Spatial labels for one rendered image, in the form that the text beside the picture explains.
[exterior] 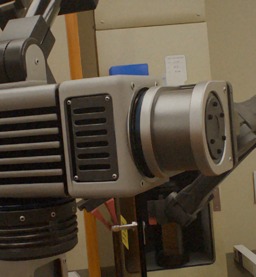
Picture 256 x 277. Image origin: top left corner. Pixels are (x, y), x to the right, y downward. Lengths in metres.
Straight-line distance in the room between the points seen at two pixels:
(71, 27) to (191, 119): 0.99
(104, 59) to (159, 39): 0.17
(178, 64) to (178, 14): 0.14
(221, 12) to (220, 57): 0.16
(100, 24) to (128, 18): 0.08
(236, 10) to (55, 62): 0.67
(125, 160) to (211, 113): 0.12
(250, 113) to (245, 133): 0.10
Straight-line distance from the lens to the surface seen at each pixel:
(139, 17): 1.80
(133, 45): 1.79
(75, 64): 1.69
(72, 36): 1.69
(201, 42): 1.82
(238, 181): 2.30
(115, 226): 1.51
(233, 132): 0.86
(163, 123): 0.76
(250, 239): 2.34
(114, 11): 1.80
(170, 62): 1.80
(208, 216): 1.87
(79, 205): 1.53
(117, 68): 1.67
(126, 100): 0.77
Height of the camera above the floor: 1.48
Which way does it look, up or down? 3 degrees down
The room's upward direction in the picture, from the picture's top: 5 degrees counter-clockwise
